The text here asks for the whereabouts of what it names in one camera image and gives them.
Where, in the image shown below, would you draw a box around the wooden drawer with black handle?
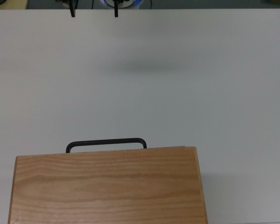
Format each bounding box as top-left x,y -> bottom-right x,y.
65,137 -> 186,154

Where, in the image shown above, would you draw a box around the wooden cabinet body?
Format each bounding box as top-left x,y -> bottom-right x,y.
7,146 -> 209,224

